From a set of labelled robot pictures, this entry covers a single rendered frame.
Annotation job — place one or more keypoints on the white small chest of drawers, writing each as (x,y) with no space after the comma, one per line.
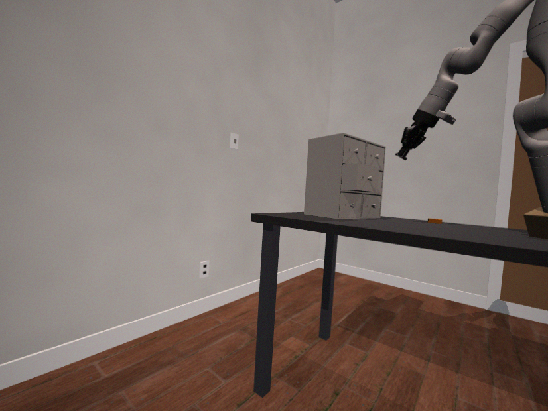
(324,172)

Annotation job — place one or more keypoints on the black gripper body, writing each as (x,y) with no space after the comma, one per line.
(423,121)

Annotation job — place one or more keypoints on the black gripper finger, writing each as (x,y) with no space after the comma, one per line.
(420,139)
(407,141)

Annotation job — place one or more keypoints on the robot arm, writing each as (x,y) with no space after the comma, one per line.
(531,115)

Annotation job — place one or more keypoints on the beige drawer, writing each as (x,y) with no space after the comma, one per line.
(372,159)
(353,151)
(371,206)
(379,187)
(355,177)
(350,205)

